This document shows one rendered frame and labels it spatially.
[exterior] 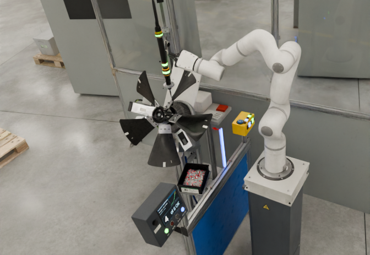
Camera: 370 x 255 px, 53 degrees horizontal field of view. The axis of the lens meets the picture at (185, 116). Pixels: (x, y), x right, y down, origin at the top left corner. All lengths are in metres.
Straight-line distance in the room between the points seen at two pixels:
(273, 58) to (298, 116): 1.27
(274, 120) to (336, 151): 1.16
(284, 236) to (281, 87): 1.04
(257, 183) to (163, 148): 0.70
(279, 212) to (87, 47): 3.50
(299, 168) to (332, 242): 1.09
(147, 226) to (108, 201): 1.96
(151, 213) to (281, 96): 0.87
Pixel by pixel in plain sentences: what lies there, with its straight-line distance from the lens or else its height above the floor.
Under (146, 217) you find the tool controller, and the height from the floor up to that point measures 1.25.
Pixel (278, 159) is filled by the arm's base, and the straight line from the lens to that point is 2.19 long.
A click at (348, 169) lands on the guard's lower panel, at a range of 3.15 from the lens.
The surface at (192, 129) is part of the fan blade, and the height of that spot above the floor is 1.18.
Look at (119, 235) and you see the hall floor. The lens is 3.47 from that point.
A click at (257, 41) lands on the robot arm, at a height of 1.86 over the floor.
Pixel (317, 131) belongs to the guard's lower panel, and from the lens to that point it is 3.00.
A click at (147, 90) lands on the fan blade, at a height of 1.31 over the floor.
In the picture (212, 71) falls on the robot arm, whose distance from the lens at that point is 2.04.
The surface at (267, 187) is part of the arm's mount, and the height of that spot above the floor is 1.02.
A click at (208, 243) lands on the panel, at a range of 2.67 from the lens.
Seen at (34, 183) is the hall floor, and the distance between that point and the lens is 4.36.
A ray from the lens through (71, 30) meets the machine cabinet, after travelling 5.07.
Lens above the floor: 2.62
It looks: 35 degrees down
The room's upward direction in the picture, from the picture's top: 10 degrees counter-clockwise
